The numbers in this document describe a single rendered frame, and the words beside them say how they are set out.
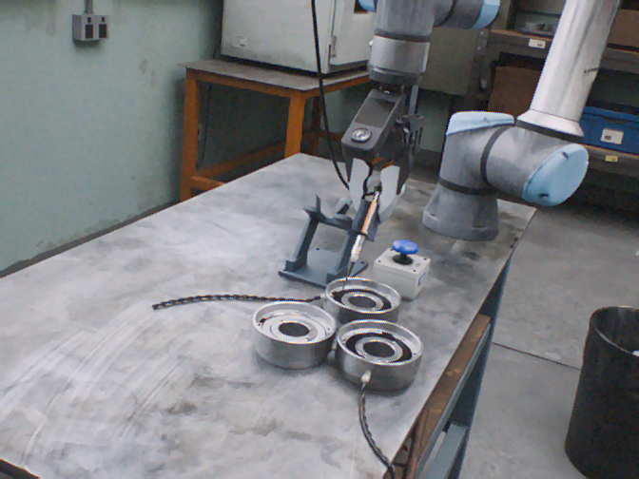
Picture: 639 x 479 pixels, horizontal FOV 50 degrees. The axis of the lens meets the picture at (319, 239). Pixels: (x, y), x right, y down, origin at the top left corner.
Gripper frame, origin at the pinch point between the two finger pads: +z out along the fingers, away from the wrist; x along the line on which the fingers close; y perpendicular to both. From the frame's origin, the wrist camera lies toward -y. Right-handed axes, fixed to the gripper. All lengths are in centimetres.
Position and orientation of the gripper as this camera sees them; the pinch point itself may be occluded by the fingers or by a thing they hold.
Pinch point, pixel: (370, 213)
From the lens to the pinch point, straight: 99.8
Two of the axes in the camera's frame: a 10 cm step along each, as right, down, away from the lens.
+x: -8.8, -2.6, 3.9
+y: 4.5, -2.9, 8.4
